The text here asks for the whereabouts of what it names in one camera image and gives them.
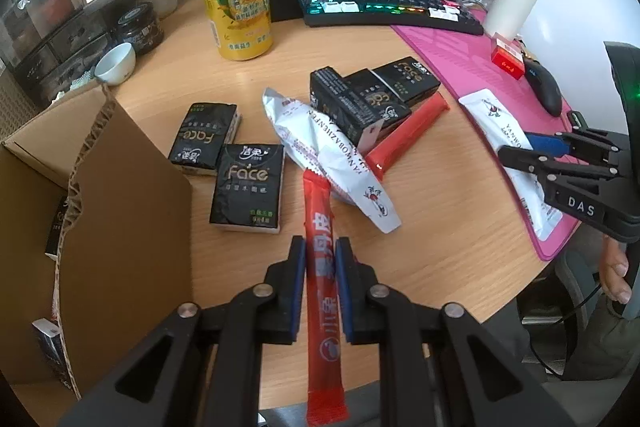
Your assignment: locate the black jar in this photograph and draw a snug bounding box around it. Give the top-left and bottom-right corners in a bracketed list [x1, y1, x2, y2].
[116, 2, 164, 55]

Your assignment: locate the black tissue pack white side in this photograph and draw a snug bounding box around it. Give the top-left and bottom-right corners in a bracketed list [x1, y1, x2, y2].
[44, 196, 68, 260]

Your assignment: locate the black drawer organizer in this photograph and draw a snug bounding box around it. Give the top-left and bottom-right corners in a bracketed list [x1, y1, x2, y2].
[1, 0, 113, 108]

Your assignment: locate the long red snack bar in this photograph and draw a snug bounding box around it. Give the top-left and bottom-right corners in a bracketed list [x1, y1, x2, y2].
[366, 92, 450, 181]

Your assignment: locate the red stick sachet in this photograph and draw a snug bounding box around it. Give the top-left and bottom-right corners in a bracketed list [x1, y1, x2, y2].
[303, 169, 348, 426]

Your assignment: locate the black Face tissue pack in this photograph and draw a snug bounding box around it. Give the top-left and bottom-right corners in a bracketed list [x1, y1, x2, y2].
[344, 69, 411, 134]
[372, 56, 440, 107]

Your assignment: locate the pink desk mat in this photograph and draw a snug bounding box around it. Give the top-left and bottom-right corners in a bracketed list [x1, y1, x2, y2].
[394, 26, 577, 261]

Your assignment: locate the silver white sachet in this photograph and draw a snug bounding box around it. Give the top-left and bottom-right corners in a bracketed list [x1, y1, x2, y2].
[262, 88, 401, 234]

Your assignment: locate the person's hand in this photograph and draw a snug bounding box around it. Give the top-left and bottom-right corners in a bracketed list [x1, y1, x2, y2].
[599, 236, 632, 305]

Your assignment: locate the upright black tissue pack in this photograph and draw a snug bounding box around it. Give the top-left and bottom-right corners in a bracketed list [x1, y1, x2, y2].
[309, 66, 383, 155]

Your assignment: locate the white tumbler black lid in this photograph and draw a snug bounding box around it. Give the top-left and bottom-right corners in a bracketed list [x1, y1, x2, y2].
[483, 0, 537, 41]

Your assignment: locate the red cigarette pack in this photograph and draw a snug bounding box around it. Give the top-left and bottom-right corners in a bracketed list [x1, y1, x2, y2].
[490, 34, 525, 80]

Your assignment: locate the brown cardboard box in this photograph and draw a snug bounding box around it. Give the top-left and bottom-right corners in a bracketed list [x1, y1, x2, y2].
[1, 86, 192, 426]

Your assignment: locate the white tea cup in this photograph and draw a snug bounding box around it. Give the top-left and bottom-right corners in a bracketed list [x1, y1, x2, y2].
[94, 42, 137, 86]

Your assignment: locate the black computer mouse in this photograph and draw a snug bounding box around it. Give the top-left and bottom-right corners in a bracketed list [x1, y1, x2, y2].
[524, 58, 563, 117]

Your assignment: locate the RGB backlit keyboard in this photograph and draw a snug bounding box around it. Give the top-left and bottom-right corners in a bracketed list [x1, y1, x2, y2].
[298, 0, 484, 36]

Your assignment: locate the white sachet red text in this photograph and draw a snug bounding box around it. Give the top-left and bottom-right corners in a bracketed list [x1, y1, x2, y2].
[459, 89, 563, 242]

